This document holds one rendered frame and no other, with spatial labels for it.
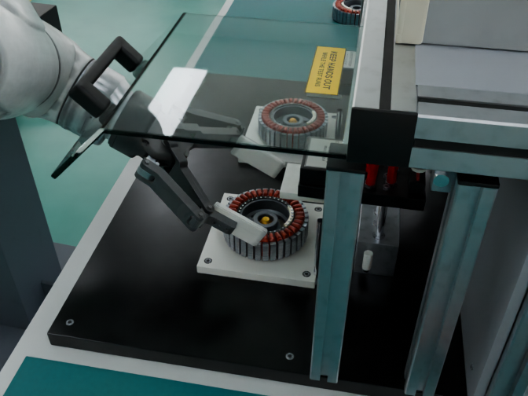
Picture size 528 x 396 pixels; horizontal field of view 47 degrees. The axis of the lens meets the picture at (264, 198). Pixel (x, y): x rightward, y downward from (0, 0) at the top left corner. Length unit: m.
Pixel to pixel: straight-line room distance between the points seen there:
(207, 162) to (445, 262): 0.52
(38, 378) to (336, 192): 0.42
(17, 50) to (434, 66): 0.34
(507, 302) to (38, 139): 2.17
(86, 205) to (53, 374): 1.45
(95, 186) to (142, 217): 1.36
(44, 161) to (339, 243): 1.96
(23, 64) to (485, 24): 0.38
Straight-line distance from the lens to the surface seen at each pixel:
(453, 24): 0.53
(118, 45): 0.66
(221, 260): 0.78
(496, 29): 0.53
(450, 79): 0.48
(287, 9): 1.55
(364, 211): 0.79
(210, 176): 0.93
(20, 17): 0.59
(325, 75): 0.58
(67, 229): 2.08
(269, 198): 0.82
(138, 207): 0.89
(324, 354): 0.66
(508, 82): 0.49
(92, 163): 2.35
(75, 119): 0.73
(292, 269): 0.77
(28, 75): 0.58
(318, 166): 0.70
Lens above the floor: 1.33
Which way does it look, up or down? 39 degrees down
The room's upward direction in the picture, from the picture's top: straight up
